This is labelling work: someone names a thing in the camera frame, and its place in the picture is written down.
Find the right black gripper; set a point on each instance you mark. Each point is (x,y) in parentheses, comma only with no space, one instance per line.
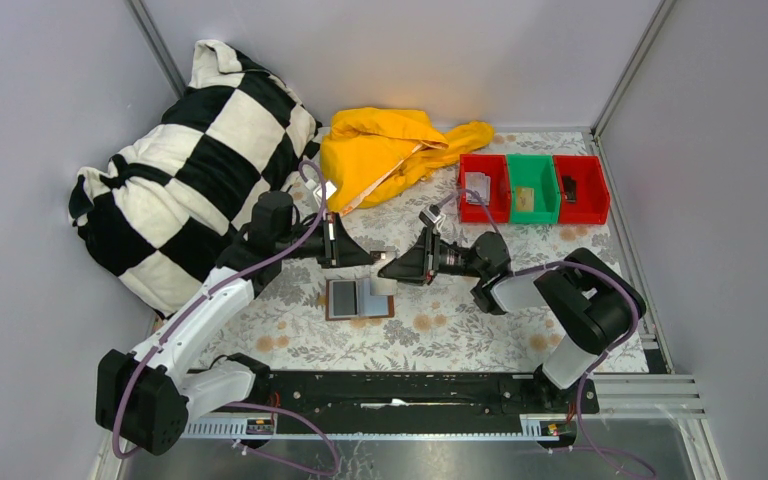
(428,252)

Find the green bin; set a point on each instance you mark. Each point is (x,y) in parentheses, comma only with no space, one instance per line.
(535,189)

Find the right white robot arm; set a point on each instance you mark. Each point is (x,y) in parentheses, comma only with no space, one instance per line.
(597,309)

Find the floral table mat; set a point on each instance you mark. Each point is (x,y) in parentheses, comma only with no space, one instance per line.
(436,327)

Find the red bin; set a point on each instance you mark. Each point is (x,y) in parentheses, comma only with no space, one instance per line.
(494,165)
(593,197)

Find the aluminium frame rail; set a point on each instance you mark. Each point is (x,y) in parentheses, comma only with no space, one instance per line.
(648,396)

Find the left red bin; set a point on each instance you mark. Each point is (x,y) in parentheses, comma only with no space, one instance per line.
(494,165)

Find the right red bin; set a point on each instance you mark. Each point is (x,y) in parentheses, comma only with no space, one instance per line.
(593,197)

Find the silver VIP card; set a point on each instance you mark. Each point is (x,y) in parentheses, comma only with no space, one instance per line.
(479,185)

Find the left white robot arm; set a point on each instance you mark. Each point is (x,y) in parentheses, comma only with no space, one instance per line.
(148,395)

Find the brown leather card holder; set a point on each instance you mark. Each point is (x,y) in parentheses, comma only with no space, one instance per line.
(366,297)

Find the black white checkered pillow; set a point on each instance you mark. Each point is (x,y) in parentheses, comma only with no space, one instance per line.
(163,209)

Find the gold card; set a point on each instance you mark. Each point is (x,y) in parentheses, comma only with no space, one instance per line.
(524,200)

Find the yellow cloth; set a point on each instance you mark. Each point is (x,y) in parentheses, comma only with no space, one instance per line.
(372,155)

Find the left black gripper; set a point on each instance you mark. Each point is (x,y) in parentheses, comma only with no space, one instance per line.
(330,240)

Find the black card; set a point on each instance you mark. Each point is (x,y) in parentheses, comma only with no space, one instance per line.
(569,189)

